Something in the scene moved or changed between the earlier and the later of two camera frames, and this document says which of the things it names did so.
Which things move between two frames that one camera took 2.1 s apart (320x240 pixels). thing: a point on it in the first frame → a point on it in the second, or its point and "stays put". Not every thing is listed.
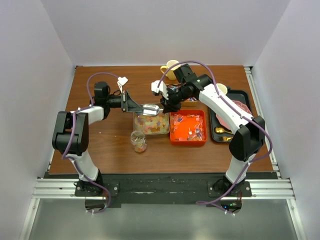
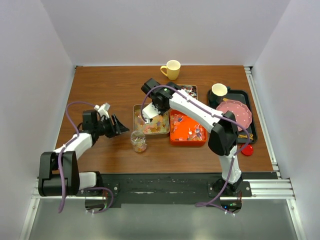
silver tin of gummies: x=152 y=124 stays put
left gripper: x=129 y=105 → x=117 y=128
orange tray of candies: x=188 y=127 stays put
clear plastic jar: x=138 y=140 stays put
